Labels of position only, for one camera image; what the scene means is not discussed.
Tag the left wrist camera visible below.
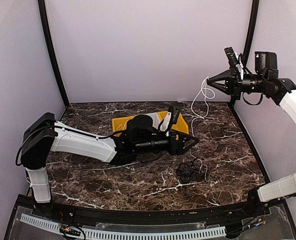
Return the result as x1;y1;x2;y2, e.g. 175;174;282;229
158;105;180;134

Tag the black front rail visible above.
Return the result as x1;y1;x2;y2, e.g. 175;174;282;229
15;194;270;226

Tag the black thin cable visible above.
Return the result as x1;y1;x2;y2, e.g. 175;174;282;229
175;157;208;183

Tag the black frame post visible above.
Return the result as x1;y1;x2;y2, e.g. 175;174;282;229
37;0;70;108
228;0;260;108

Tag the white bin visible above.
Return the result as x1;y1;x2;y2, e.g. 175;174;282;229
147;112;162;129

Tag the left black frame post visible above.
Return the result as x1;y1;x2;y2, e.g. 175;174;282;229
37;0;70;108

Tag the right black frame post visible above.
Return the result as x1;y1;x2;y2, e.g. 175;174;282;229
228;0;260;108

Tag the white slotted cable duct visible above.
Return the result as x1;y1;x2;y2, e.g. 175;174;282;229
20;214;226;240

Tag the yellow bin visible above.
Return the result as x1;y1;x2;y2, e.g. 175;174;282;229
112;116;134;132
158;111;189;135

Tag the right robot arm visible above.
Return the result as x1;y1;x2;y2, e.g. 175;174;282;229
207;47;296;217

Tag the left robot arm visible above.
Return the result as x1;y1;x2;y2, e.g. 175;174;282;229
15;112;199;218

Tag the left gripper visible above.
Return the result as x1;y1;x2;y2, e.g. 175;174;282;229
135;128;199;156

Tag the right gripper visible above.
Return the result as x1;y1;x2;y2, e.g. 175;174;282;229
208;66;267;100

